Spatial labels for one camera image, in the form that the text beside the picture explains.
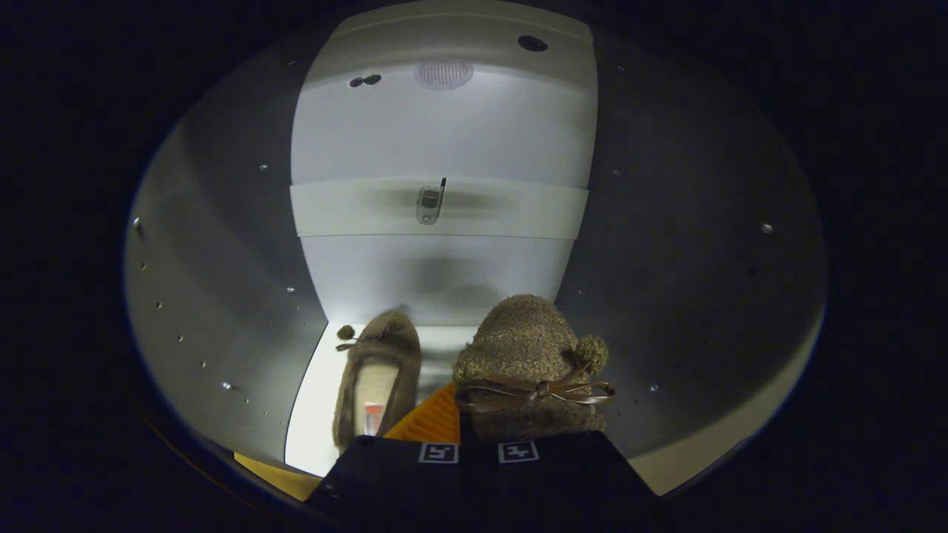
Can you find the dark grey shoe cabinet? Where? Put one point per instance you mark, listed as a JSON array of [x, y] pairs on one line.
[[444, 133]]

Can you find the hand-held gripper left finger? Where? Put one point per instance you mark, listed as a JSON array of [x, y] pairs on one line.
[[400, 474]]

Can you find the brown fuzzy shoe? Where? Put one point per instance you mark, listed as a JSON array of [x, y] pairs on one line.
[[389, 333], [518, 333]]

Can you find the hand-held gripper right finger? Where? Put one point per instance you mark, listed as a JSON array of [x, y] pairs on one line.
[[563, 474]]

